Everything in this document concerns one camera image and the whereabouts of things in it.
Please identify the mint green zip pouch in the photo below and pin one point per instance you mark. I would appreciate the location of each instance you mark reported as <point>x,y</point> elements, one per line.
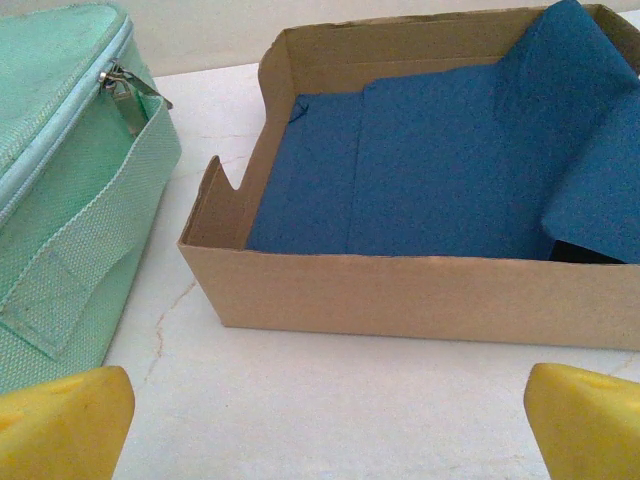
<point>65,190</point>

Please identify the brown cardboard tray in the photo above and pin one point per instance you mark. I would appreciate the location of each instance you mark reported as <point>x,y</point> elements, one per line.
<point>400,300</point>

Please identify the stack of blue napkins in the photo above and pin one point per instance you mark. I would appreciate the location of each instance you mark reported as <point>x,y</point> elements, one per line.
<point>425,170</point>

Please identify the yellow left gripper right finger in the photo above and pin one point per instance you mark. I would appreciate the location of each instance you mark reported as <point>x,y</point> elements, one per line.
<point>585,430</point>

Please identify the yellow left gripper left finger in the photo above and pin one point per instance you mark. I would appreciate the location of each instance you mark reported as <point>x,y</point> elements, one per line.
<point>60,430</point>

